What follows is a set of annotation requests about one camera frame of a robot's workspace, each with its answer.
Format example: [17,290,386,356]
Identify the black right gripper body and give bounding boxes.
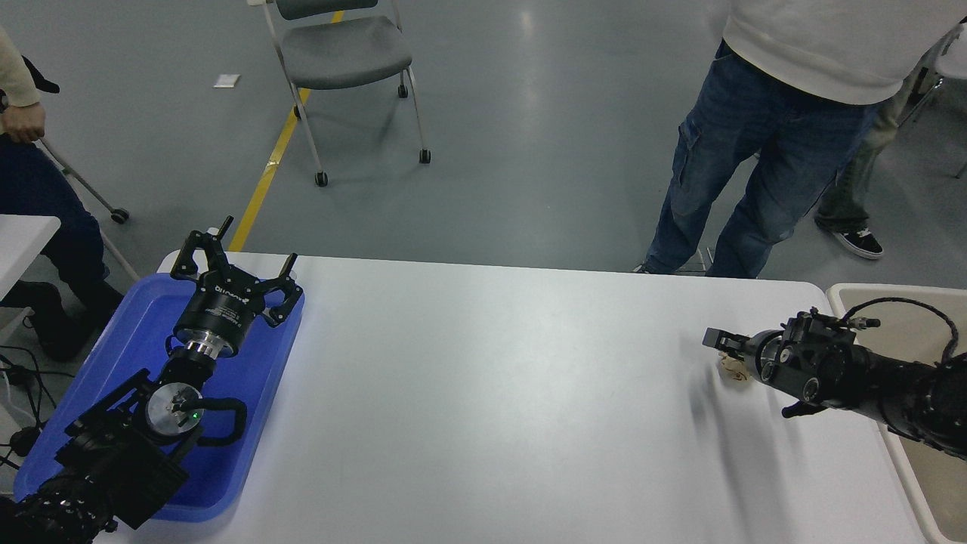
[744,330,773,379]

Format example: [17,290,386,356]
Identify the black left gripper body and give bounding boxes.
[174,266,266,356]

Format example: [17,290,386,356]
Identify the tan paper ball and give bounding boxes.
[716,349,752,383]

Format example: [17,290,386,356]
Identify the seated person's hand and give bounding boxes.
[2,100,46,143]

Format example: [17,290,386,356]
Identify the blue plastic tray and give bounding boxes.
[14,272,306,524]

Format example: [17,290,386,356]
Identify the metal-legged wheeled chair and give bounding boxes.
[21,54,141,284]

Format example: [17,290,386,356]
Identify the seated person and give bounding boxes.
[0,29,125,362]

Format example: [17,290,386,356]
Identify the standing person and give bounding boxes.
[635,0,967,279]

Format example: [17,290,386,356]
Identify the small white side table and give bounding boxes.
[0,215,61,341]

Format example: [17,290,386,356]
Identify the large pale bin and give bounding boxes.
[826,283,967,544]

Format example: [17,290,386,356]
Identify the grey wheeled chair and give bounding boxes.
[248,0,433,187]

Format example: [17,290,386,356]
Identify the white chair with metal legs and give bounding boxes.
[899,23,967,180]

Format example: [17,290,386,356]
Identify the black floor cables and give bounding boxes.
[0,344,57,469]

